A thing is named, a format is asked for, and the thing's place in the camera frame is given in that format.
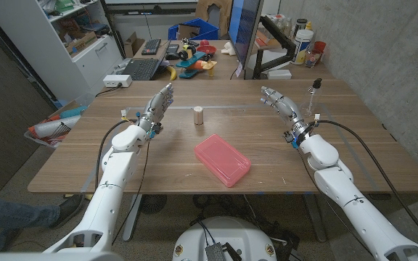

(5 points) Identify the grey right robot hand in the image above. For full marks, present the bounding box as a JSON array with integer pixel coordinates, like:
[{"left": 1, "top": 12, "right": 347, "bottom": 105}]
[{"left": 260, "top": 86, "right": 317, "bottom": 144}]

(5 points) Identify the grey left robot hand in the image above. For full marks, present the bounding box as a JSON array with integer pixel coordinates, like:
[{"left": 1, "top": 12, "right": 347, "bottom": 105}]
[{"left": 136, "top": 83, "right": 175, "bottom": 138}]

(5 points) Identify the clear dispenser bottle black pump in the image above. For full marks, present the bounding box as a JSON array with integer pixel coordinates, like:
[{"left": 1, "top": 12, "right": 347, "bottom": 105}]
[{"left": 301, "top": 78, "right": 323, "bottom": 117}]

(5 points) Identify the pink plastic pencil case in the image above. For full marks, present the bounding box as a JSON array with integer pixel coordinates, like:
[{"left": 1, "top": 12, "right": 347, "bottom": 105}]
[{"left": 193, "top": 133, "right": 253, "bottom": 189}]

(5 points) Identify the flat white box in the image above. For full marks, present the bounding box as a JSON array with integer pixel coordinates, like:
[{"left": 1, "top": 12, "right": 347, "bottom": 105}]
[{"left": 266, "top": 69, "right": 292, "bottom": 80}]

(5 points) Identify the black laptop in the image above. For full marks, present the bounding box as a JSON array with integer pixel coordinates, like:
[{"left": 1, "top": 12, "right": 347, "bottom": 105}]
[{"left": 120, "top": 39, "right": 171, "bottom": 81}]

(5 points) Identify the small beige cylinder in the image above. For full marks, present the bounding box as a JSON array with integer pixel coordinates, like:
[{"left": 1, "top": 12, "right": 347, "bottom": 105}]
[{"left": 193, "top": 105, "right": 205, "bottom": 125}]

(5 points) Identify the white power strip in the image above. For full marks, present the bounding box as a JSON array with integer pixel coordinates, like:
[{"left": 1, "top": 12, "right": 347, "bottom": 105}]
[{"left": 102, "top": 74, "right": 133, "bottom": 88}]

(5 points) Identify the clear glass jar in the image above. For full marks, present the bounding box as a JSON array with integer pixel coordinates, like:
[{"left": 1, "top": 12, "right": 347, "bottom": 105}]
[{"left": 305, "top": 49, "right": 322, "bottom": 69}]

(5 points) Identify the colourful toy airplane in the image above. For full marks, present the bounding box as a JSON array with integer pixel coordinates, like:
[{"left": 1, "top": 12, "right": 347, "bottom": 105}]
[{"left": 175, "top": 38, "right": 218, "bottom": 79}]

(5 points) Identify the black keyboard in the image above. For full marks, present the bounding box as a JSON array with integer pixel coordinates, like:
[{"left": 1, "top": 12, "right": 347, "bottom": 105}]
[{"left": 141, "top": 38, "right": 162, "bottom": 56}]

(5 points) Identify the white canister blue label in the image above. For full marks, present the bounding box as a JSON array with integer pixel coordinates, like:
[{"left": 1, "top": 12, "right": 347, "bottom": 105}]
[{"left": 290, "top": 28, "right": 314, "bottom": 66}]

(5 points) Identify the brown cardboard box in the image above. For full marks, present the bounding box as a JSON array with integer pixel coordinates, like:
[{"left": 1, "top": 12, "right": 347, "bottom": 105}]
[{"left": 123, "top": 31, "right": 145, "bottom": 58}]

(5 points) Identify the red cup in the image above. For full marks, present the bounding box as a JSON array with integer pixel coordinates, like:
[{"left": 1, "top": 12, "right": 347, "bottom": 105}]
[{"left": 312, "top": 41, "right": 327, "bottom": 61}]

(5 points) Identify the red bowl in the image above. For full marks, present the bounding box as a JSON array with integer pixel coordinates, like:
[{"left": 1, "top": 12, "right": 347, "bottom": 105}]
[{"left": 196, "top": 44, "right": 217, "bottom": 56}]

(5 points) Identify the jar with black lid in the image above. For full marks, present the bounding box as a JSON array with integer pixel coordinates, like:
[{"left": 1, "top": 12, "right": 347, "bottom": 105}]
[{"left": 292, "top": 18, "right": 308, "bottom": 39}]

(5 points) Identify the white toy figure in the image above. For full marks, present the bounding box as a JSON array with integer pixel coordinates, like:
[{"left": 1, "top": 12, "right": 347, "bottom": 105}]
[{"left": 220, "top": 41, "right": 237, "bottom": 57}]

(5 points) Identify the black computer monitor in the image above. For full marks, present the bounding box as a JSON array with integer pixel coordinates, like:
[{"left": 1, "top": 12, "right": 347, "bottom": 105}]
[{"left": 228, "top": 0, "right": 265, "bottom": 70}]

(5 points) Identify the blue plastic bin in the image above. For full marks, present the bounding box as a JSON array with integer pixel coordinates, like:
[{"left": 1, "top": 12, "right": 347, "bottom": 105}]
[{"left": 168, "top": 17, "right": 220, "bottom": 41}]

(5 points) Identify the floor tray with rolls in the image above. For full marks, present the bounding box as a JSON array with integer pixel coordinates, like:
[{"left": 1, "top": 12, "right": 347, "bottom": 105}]
[{"left": 23, "top": 104, "right": 89, "bottom": 149}]

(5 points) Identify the grey table leg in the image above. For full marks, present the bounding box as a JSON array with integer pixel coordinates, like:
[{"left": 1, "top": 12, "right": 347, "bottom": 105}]
[
  {"left": 121, "top": 194, "right": 143, "bottom": 242},
  {"left": 302, "top": 194, "right": 328, "bottom": 243}
]

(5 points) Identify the white shelf cabinet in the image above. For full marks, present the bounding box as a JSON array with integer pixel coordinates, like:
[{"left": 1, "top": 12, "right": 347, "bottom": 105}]
[{"left": 0, "top": 0, "right": 125, "bottom": 104}]

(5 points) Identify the dark shoe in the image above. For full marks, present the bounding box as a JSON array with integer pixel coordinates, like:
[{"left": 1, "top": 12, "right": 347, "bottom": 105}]
[{"left": 51, "top": 194, "right": 86, "bottom": 229}]

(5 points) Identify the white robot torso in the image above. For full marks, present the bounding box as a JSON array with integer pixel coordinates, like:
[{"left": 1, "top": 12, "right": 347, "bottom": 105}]
[{"left": 172, "top": 216, "right": 278, "bottom": 261}]

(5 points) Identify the person's leg in jeans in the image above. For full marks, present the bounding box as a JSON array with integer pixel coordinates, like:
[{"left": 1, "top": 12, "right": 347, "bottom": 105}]
[{"left": 0, "top": 188, "right": 62, "bottom": 253}]

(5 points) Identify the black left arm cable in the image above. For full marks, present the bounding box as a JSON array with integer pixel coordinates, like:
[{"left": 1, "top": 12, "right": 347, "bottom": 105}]
[{"left": 94, "top": 119, "right": 139, "bottom": 189}]

